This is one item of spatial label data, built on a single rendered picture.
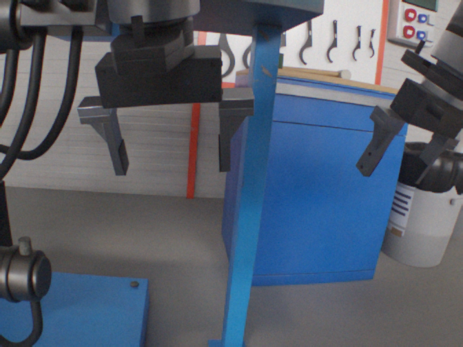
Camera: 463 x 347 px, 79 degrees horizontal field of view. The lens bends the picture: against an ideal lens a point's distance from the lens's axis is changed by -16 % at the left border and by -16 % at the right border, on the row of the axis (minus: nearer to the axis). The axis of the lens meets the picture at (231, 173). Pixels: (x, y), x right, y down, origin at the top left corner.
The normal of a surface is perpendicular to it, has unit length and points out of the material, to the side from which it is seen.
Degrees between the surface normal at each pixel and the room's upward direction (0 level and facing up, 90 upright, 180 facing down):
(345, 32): 90
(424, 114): 114
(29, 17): 90
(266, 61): 90
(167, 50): 93
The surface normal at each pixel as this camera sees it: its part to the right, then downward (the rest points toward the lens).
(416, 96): -0.91, -0.10
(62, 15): 0.14, 0.27
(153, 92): 0.06, 0.63
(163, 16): 0.33, 0.60
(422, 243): -0.39, 0.26
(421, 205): -0.64, 0.19
